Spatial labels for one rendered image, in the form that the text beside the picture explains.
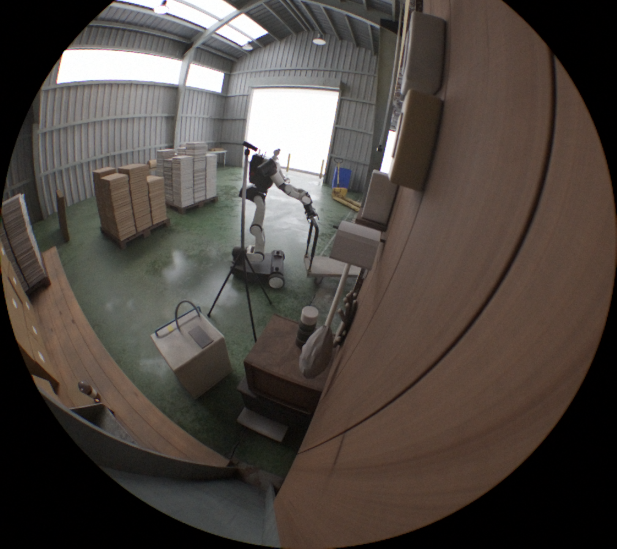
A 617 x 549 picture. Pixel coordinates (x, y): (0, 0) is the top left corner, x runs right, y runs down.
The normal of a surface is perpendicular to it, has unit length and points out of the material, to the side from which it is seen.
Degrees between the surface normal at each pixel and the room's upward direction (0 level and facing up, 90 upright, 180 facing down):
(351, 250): 63
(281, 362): 0
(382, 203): 90
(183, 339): 0
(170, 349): 0
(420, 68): 90
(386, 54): 90
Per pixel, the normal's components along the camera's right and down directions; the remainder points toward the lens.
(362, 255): -0.22, -0.05
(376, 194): -0.33, 0.39
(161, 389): 0.15, -0.88
